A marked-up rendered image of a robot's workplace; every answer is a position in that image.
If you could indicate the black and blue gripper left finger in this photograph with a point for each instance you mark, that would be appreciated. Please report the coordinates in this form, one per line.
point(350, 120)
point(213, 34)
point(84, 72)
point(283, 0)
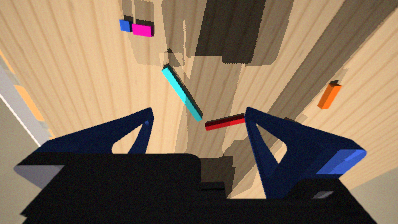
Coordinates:
point(99, 139)

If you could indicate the small blue block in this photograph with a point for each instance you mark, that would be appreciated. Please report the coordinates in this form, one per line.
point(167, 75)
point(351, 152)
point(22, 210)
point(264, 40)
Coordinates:
point(126, 25)

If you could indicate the red rod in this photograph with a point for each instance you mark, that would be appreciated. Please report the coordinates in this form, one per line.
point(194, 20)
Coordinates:
point(224, 122)

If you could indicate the magenta rod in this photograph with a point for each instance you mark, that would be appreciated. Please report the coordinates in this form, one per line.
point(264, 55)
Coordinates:
point(142, 30)

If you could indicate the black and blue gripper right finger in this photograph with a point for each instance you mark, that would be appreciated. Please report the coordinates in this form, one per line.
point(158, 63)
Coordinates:
point(311, 153)

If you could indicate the turquoise rod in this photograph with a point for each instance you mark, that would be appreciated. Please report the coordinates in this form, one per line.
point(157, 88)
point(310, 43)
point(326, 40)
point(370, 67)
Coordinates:
point(175, 83)

